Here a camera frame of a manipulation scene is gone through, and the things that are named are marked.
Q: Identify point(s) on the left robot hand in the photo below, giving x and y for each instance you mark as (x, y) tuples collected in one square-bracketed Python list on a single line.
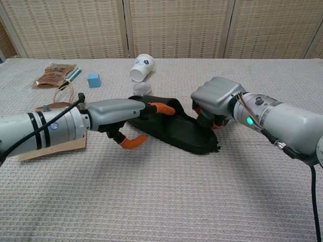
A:
[(113, 111)]

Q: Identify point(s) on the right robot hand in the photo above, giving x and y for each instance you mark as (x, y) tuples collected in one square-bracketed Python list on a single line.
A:
[(217, 95)]

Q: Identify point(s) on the black slipper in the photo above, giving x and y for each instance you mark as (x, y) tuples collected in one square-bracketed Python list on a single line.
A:
[(184, 133)]

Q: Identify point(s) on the small round clear container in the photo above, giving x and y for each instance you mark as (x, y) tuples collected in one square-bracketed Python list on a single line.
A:
[(141, 88)]

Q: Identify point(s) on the blue cube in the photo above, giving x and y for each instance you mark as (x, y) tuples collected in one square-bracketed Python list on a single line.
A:
[(94, 80)]

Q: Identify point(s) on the white paper cup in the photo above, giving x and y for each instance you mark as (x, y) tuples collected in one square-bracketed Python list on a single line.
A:
[(141, 68)]

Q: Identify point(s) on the brown paper bag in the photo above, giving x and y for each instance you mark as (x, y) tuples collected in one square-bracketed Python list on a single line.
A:
[(63, 148)]

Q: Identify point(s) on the brown snack pouch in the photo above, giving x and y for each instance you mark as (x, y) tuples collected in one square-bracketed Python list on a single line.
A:
[(53, 75)]

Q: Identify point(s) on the bamboo folding screen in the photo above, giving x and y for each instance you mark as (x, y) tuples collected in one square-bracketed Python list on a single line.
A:
[(176, 27)]

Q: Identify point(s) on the woven fringed tablecloth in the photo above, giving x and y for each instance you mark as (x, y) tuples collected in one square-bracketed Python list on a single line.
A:
[(161, 196)]

